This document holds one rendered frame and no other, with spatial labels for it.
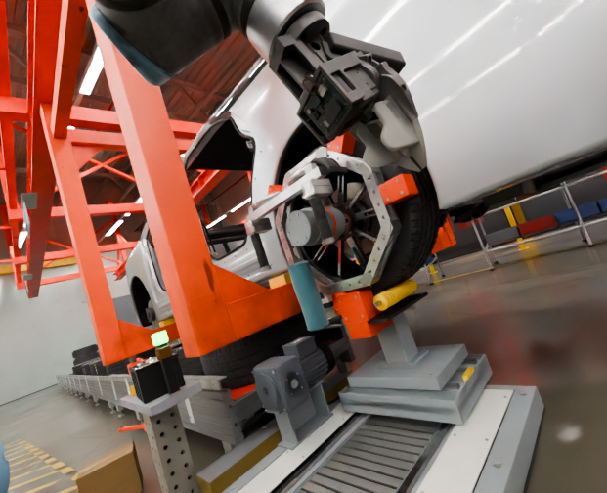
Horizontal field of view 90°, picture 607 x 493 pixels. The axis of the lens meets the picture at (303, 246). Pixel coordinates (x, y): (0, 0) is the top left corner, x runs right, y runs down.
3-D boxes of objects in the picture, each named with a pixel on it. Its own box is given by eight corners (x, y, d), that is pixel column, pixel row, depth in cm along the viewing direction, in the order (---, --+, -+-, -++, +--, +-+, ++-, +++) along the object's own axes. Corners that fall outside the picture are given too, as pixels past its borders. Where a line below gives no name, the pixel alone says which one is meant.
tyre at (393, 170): (476, 246, 110) (387, 108, 125) (455, 258, 93) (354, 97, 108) (352, 306, 154) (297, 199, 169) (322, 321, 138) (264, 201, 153)
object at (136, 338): (186, 336, 297) (176, 302, 301) (127, 358, 261) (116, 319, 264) (179, 336, 309) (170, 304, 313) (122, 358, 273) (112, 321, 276)
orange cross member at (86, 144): (281, 172, 463) (274, 148, 467) (77, 168, 282) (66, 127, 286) (278, 176, 471) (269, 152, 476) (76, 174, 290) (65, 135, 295)
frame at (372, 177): (419, 270, 100) (364, 122, 105) (411, 275, 95) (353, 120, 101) (310, 298, 138) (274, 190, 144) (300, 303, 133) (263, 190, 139)
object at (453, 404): (494, 375, 118) (484, 350, 119) (464, 427, 93) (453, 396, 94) (386, 375, 153) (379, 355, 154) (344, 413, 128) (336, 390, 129)
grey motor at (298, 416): (367, 398, 135) (340, 323, 138) (300, 460, 105) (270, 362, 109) (336, 396, 148) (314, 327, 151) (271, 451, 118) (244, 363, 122)
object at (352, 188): (404, 232, 119) (365, 166, 126) (395, 234, 113) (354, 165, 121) (349, 266, 140) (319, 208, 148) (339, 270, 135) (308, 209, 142)
